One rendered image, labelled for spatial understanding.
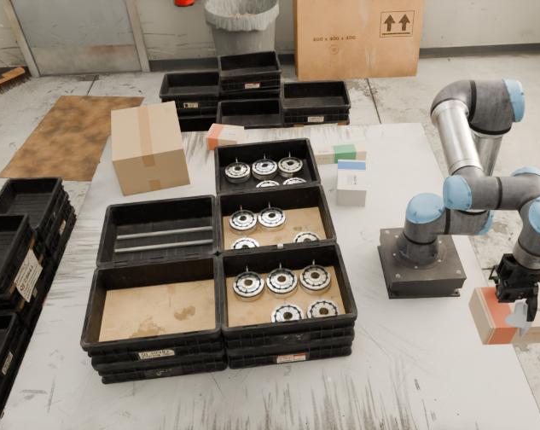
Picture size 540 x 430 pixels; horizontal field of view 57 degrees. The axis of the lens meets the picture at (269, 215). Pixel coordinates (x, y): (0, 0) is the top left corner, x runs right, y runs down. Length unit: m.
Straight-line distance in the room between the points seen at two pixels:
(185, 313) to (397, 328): 0.70
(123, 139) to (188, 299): 0.90
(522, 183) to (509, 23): 3.88
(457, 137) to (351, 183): 0.88
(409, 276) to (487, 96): 0.65
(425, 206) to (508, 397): 0.62
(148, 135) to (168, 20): 2.43
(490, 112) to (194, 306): 1.05
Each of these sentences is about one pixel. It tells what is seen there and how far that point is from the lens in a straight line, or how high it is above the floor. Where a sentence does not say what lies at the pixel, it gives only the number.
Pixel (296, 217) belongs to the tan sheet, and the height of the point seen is 0.83.
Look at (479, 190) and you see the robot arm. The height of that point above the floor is 1.42.
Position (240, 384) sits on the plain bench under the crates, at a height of 0.70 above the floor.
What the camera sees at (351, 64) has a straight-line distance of 4.44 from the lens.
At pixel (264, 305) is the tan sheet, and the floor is 0.83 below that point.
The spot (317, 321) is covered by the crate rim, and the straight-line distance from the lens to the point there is 1.46.
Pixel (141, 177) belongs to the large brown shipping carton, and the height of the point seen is 0.79.
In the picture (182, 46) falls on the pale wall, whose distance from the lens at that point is 4.68.
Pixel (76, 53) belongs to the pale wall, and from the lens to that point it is 4.91.
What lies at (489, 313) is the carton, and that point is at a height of 1.13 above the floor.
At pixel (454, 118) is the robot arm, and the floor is 1.43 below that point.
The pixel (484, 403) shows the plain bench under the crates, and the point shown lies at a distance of 1.69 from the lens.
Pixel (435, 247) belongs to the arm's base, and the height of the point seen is 0.86.
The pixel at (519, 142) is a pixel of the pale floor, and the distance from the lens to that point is 3.97.
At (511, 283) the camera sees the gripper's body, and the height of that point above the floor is 1.24.
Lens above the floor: 2.14
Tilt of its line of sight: 44 degrees down
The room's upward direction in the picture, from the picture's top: 3 degrees counter-clockwise
